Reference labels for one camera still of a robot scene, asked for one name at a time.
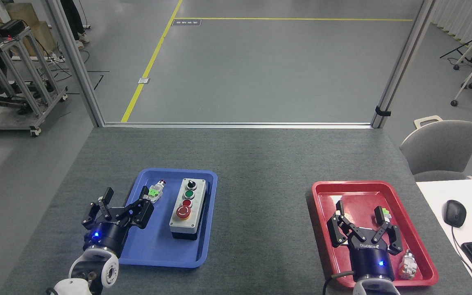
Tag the blue plastic tray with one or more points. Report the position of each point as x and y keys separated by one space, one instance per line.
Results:
x=158 y=246

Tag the red-capped switch with green block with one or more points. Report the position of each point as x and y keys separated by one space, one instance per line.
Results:
x=156 y=191

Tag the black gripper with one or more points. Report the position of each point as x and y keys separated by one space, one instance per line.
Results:
x=107 y=237
x=371 y=258

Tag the dark floor label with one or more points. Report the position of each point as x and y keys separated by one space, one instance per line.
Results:
x=186 y=22

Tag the black computer mouse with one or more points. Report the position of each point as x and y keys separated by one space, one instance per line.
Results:
x=455 y=213

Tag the aluminium frame cart on wheels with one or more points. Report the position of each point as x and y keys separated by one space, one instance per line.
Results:
x=27 y=86

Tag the silver aluminium cross rail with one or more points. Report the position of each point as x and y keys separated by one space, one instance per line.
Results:
x=236 y=125

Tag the red plastic tray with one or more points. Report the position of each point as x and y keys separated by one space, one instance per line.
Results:
x=359 y=194

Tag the black tripod stand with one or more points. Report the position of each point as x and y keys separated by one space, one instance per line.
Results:
x=459 y=49

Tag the silver push button switch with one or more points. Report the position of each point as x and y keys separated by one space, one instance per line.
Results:
x=408 y=265

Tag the metal floor socket plate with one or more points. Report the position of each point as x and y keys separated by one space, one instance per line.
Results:
x=144 y=80

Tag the silver aluminium post with clip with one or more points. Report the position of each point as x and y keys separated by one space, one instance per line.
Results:
x=404 y=61

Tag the person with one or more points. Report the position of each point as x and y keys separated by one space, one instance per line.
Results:
x=74 y=20

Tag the white curtain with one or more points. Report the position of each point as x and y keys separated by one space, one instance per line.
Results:
x=469 y=18

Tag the grey office chair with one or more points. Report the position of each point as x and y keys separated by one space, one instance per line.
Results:
x=441 y=147

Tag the brown cardboard box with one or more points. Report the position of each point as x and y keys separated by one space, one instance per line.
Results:
x=35 y=28

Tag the green and yellow switch block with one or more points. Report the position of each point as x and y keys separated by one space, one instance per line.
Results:
x=386 y=214

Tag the white desk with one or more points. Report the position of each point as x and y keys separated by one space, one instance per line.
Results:
x=432 y=196

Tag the grey control box with buttons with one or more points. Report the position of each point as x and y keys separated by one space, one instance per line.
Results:
x=187 y=217

